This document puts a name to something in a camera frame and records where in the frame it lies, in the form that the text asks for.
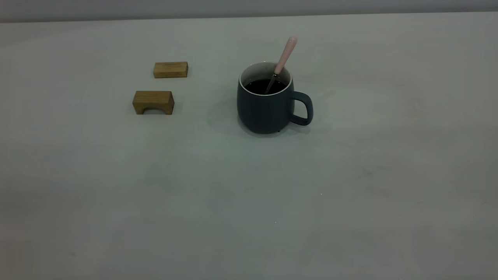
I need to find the dark grey ceramic mug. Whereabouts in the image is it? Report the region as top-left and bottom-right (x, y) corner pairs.
(237, 62), (314, 135)

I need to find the pink handled metal spoon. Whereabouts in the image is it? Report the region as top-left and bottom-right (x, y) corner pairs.
(265, 36), (298, 94)

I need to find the dark coffee liquid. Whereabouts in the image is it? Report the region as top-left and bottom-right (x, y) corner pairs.
(245, 79), (286, 95)

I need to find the arched wooden block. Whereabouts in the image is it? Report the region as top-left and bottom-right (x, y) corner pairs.
(132, 90), (175, 115)

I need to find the flat rectangular wooden block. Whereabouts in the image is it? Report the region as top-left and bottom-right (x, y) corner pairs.
(153, 61), (189, 79)

